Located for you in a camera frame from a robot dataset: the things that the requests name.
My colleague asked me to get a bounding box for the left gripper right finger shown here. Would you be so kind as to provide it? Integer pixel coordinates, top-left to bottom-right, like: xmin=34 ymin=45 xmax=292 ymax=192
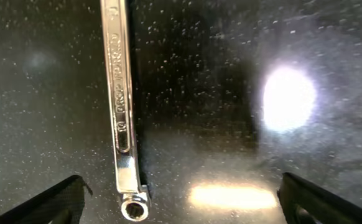
xmin=276 ymin=172 xmax=362 ymax=224

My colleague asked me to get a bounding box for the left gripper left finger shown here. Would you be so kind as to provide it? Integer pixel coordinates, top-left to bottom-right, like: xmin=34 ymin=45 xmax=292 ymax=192
xmin=0 ymin=174 xmax=93 ymax=224

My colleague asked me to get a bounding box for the wrench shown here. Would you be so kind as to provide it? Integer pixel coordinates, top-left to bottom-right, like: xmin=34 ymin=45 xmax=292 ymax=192
xmin=100 ymin=0 xmax=152 ymax=222

